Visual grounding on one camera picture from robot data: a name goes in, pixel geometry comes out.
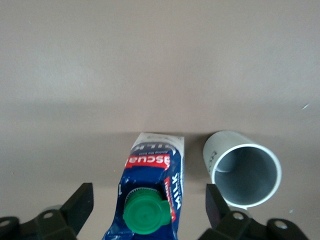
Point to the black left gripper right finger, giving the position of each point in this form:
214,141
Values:
220,212

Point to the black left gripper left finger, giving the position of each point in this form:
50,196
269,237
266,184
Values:
75,212

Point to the grey ceramic mug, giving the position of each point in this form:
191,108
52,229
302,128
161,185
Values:
247,172

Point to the blue white milk carton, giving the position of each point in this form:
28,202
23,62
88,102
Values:
147,175

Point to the brown table cover sheet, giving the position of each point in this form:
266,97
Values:
150,62

